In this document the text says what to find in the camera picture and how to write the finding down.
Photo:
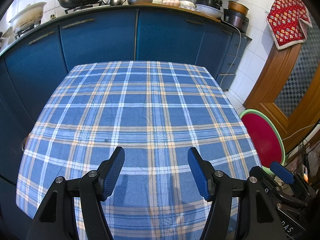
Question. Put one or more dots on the smartphone with lit screen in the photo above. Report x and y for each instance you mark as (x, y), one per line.
(305, 175)

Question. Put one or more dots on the dark rice cooker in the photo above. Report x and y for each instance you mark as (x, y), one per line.
(236, 20)

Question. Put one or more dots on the white enamel bowl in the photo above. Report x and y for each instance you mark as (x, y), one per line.
(210, 10)

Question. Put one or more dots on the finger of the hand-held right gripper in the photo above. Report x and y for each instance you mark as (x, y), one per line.
(281, 171)
(261, 173)

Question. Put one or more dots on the white plastic bag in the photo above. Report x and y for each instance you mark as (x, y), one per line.
(187, 5)

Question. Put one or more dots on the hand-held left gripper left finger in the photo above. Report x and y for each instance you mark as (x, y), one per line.
(112, 175)

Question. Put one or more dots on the blue base cabinet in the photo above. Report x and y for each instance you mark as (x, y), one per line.
(100, 40)

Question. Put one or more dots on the row of pale eggs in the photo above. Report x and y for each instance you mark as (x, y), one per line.
(171, 2)

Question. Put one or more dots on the black gas stove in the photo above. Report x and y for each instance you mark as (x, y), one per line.
(82, 8)

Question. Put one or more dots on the wooden door with glass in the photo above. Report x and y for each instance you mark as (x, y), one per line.
(265, 92)

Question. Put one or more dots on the blue plaid tablecloth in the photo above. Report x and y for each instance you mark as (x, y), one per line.
(150, 110)

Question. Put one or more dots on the amber oil bottle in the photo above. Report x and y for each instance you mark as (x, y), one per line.
(25, 143)

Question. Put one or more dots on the red patterned cloth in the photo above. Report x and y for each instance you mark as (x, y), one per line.
(285, 17)

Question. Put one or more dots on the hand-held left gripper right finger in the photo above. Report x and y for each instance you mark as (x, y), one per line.
(198, 177)

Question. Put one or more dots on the white clay pot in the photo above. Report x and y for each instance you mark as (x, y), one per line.
(27, 15)

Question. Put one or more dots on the red basin with green rim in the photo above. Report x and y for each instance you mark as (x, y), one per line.
(262, 135)

